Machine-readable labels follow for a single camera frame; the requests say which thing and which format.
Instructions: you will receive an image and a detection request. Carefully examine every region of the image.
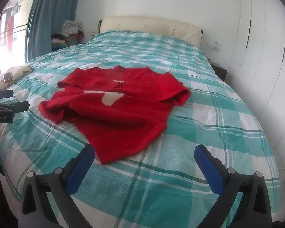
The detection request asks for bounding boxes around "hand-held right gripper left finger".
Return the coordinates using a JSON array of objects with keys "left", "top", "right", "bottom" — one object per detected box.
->
[{"left": 18, "top": 144, "right": 96, "bottom": 228}]

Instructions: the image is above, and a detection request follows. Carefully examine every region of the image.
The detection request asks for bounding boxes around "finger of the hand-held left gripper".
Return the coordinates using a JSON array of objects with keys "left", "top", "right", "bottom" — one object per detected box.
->
[
  {"left": 0, "top": 89, "right": 14, "bottom": 99},
  {"left": 0, "top": 101, "right": 30, "bottom": 113}
]

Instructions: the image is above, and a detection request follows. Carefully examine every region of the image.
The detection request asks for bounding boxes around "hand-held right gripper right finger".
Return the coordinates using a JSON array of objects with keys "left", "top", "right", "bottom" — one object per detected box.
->
[{"left": 194, "top": 144, "right": 272, "bottom": 228}]

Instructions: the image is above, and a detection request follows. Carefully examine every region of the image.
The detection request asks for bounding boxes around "red knitted sweater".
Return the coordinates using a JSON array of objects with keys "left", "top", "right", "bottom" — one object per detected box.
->
[{"left": 39, "top": 65, "right": 191, "bottom": 165}]

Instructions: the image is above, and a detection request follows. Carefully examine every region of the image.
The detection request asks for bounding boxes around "pile of clothes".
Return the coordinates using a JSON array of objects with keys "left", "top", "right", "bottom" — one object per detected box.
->
[{"left": 51, "top": 20, "right": 85, "bottom": 51}]

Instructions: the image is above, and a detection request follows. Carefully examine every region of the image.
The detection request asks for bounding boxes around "patterned cushion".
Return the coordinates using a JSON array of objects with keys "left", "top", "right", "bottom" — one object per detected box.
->
[{"left": 0, "top": 65, "right": 34, "bottom": 91}]

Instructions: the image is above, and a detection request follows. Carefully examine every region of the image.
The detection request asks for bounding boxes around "teal checked bedspread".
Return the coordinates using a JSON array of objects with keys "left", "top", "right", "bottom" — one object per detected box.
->
[{"left": 0, "top": 30, "right": 279, "bottom": 228}]

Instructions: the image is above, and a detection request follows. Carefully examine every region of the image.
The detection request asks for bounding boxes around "hanging red garment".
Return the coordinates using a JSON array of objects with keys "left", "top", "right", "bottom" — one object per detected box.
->
[{"left": 6, "top": 15, "right": 16, "bottom": 40}]

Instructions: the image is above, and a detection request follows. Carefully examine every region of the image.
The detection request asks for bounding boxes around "blue curtain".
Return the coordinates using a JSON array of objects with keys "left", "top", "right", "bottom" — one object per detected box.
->
[{"left": 24, "top": 0, "right": 82, "bottom": 63}]

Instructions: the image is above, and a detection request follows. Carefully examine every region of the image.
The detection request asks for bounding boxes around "dark bedside table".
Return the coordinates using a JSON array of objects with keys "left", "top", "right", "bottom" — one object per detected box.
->
[{"left": 209, "top": 60, "right": 228, "bottom": 81}]

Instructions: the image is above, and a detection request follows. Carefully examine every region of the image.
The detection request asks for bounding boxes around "white wardrobe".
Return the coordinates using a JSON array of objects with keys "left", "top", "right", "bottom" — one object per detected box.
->
[{"left": 229, "top": 0, "right": 285, "bottom": 195}]

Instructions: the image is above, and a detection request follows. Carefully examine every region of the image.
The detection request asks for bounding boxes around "cream padded headboard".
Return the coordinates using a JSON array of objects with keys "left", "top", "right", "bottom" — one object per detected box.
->
[{"left": 98, "top": 16, "right": 203, "bottom": 47}]

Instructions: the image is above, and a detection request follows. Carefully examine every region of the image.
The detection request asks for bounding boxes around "white wall socket panel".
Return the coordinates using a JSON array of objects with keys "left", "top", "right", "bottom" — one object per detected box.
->
[{"left": 206, "top": 40, "right": 221, "bottom": 51}]

